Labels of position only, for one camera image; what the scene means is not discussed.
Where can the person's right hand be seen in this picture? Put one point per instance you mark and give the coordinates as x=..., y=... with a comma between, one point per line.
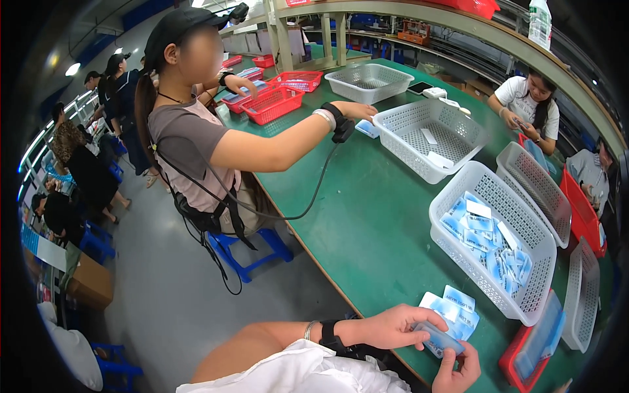
x=457, y=378

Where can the person's left hand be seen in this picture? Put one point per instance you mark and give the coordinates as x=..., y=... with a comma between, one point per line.
x=388, y=326

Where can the blue plastic packet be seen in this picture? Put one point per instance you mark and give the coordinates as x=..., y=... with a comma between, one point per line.
x=444, y=344

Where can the red mesh basket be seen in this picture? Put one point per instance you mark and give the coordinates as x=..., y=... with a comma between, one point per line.
x=511, y=361
x=272, y=104
x=251, y=73
x=264, y=61
x=232, y=61
x=582, y=211
x=297, y=81
x=236, y=100

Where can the black wrist band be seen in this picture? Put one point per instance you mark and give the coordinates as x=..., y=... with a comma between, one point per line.
x=331, y=336

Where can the small pile of blue packets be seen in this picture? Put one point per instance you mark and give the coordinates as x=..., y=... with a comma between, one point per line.
x=459, y=300

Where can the row of clear blue packets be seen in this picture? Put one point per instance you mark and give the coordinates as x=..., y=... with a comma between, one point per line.
x=540, y=334

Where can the person's body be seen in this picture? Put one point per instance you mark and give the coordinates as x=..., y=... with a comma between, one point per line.
x=295, y=371

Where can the heap of blue printed packets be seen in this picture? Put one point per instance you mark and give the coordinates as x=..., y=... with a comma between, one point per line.
x=484, y=236

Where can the large white mesh basket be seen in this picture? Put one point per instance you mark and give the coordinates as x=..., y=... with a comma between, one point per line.
x=533, y=267

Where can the blue plastic stool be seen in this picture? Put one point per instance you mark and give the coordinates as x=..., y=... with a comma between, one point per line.
x=255, y=250
x=118, y=368
x=98, y=243

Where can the white flat packet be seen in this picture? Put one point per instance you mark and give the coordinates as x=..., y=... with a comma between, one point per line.
x=429, y=136
x=441, y=159

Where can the light blue packet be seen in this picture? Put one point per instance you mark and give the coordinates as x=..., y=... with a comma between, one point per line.
x=366, y=129

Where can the small white box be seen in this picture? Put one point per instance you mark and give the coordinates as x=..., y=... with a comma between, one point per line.
x=434, y=92

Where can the black phone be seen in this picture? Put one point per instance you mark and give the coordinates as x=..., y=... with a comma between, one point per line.
x=419, y=88

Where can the brown cardboard boxes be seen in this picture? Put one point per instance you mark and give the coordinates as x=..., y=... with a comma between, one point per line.
x=471, y=87

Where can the orange crate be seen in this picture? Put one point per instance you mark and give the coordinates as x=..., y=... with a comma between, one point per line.
x=413, y=33

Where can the brown cardboard box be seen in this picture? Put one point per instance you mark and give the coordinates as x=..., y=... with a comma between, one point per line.
x=91, y=282

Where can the red plastic tub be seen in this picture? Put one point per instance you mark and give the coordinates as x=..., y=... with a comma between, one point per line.
x=471, y=7

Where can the white plastic bottle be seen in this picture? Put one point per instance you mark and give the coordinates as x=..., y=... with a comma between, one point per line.
x=539, y=24

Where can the lit shelf rack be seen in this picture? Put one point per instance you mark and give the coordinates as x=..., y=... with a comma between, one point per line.
x=34, y=152

